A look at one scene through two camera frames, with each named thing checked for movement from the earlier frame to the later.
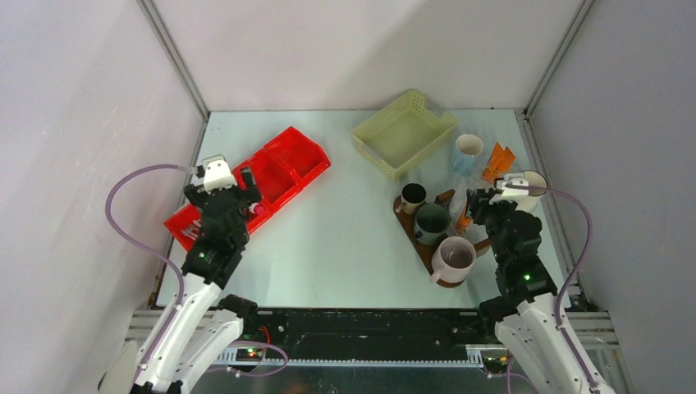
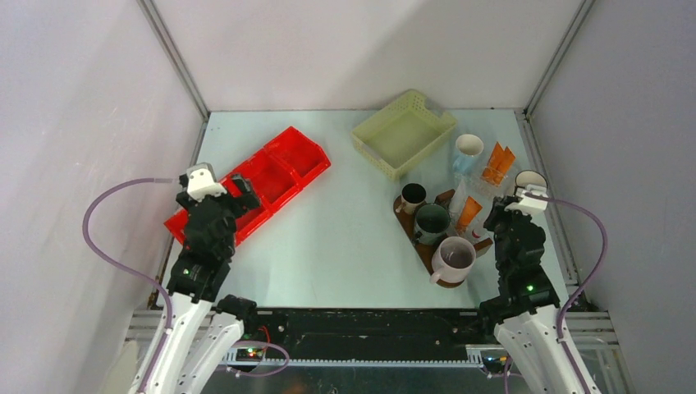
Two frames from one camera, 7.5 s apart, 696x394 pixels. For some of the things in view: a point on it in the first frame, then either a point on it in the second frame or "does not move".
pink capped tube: (257, 208) → (479, 232)
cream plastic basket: (399, 138) does not move
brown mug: (413, 196) does not move
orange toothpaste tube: (500, 162) does not move
